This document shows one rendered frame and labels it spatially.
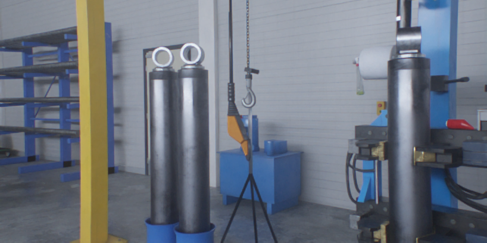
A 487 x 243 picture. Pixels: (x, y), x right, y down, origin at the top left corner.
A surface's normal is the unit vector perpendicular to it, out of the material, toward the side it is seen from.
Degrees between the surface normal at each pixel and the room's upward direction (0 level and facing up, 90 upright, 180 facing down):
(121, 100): 90
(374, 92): 90
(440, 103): 90
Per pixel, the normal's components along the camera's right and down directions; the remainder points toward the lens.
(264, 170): -0.63, 0.03
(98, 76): 0.77, 0.00
